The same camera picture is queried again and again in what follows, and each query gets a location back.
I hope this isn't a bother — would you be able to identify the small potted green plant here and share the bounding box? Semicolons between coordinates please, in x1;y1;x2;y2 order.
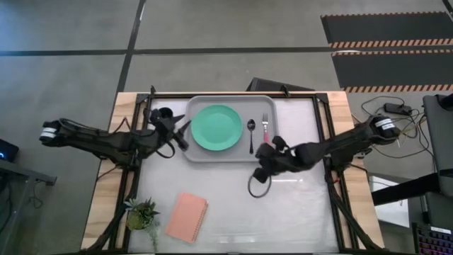
123;197;161;253

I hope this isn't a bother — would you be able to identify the black power adapter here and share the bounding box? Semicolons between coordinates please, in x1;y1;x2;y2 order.
384;102;413;116

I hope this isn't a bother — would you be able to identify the grey plastic tray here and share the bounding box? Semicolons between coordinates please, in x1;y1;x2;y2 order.
183;94;281;163

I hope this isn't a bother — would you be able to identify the tangle of floor cables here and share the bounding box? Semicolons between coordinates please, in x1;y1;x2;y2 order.
360;95;437;160

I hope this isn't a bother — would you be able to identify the fork with pink handle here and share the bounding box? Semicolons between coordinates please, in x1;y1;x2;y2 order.
261;113;272;145

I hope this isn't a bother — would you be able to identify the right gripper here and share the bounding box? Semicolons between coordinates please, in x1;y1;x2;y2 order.
253;135;300;184

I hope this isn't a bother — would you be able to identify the black diagonal desk beam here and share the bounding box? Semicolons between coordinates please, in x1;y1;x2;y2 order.
370;172;442;207

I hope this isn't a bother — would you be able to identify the black spoon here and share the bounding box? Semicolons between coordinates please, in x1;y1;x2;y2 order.
246;118;256;154

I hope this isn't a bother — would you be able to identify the black metal table frame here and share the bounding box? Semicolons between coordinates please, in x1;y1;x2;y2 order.
84;84;382;253

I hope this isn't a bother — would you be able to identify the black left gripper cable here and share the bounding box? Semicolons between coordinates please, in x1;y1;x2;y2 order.
154;140;176;159

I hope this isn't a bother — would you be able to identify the backlit keyboard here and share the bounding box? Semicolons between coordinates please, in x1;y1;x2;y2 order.
412;222;453;255

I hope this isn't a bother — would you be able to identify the black hazard-striped floor mat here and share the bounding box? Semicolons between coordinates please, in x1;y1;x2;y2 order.
320;11;453;49
331;49;453;94

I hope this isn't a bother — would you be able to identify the black box with blue light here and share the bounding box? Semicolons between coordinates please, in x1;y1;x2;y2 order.
0;139;20;163

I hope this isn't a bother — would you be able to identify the green round plate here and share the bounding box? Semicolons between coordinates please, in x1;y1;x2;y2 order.
190;103;243;152

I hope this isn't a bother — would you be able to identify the orange spiral notebook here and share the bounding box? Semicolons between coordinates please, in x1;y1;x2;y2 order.
164;192;209;244

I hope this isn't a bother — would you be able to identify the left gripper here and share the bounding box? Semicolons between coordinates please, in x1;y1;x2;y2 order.
148;108;193;152

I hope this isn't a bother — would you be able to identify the grey side desk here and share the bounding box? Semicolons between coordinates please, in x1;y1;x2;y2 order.
423;92;453;199

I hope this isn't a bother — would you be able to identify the grey metal side stand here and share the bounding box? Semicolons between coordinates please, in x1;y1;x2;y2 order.
0;159;57;255

